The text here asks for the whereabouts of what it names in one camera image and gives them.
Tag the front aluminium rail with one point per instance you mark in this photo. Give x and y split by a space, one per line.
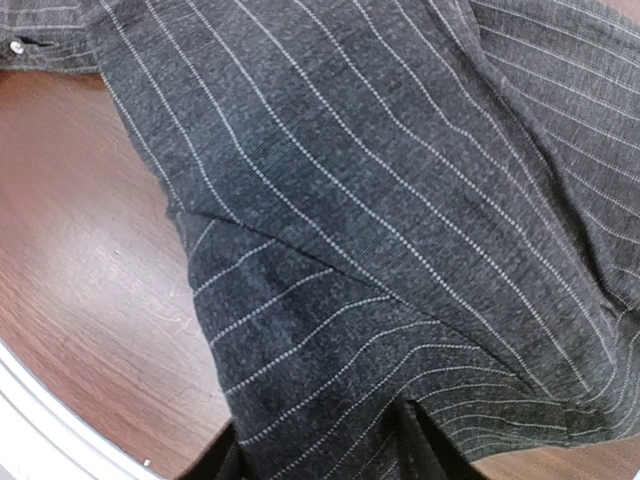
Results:
43 439

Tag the black pinstriped long sleeve shirt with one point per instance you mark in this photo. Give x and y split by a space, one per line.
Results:
384 201

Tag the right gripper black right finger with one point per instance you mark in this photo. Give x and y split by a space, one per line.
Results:
423 449

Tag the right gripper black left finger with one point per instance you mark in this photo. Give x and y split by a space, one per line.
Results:
222 460

